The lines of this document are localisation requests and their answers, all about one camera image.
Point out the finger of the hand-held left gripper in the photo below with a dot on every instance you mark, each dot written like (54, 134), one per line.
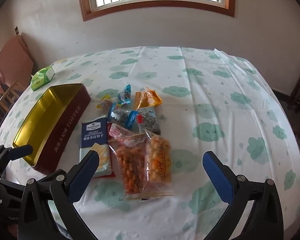
(22, 152)

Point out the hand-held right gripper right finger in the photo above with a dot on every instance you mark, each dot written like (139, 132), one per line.
(217, 177)

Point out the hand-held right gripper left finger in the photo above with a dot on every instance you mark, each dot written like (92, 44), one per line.
(82, 177)

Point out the maroon tin box gold inside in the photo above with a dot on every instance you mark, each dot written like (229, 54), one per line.
(40, 120)

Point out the blue cracker packet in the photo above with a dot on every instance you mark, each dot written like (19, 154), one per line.
(95, 135)

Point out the brown snack packet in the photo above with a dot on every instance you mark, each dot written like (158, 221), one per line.
(131, 165)

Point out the pink white snack packet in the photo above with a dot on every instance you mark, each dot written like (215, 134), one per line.
(118, 133)

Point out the yellow snack bag orange letters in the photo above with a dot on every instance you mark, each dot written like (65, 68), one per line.
(157, 152)

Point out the blue clear snack packet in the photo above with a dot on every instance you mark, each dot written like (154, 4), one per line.
(118, 116)
(125, 92)

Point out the small yellow snack packet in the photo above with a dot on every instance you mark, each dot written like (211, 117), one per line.
(104, 103)

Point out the grey seed packet red label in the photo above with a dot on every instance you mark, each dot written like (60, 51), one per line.
(148, 121)

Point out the orange snack packet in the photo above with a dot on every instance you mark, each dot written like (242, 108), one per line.
(148, 98)

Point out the light wooden chair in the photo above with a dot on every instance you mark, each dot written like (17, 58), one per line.
(7, 92)

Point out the green tissue pack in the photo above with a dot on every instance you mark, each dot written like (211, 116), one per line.
(42, 77)

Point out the cloud print tablecloth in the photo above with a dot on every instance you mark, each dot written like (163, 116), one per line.
(215, 92)

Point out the brown cardboard box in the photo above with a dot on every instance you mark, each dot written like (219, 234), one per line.
(12, 57)

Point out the small dark wall socket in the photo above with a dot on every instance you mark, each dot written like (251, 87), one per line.
(17, 30)

